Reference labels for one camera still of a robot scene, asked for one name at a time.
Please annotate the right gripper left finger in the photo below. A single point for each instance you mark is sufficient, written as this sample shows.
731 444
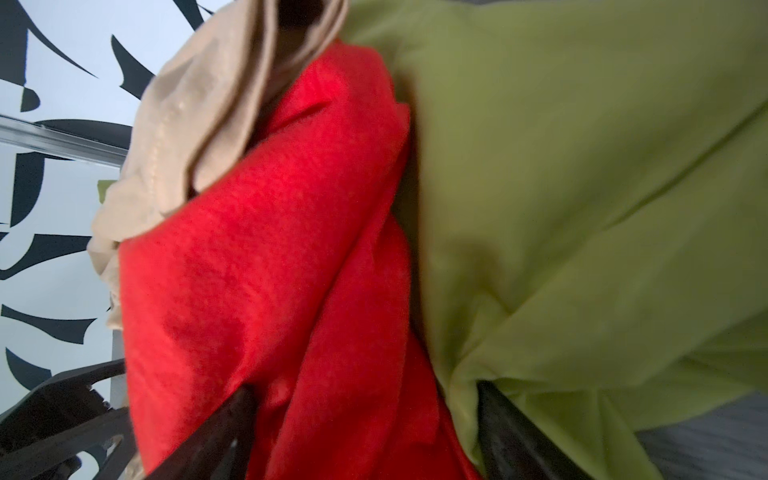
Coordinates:
220 448

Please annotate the red cloth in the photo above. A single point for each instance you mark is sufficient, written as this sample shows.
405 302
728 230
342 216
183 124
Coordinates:
291 276

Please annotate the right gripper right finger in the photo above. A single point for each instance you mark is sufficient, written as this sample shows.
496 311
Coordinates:
512 447

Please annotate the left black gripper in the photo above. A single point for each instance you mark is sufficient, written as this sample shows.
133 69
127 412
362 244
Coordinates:
43 435

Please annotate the beige cloth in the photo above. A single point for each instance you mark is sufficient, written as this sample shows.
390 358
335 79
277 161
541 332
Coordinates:
197 115

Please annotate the green cloth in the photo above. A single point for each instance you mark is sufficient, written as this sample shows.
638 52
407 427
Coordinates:
588 203

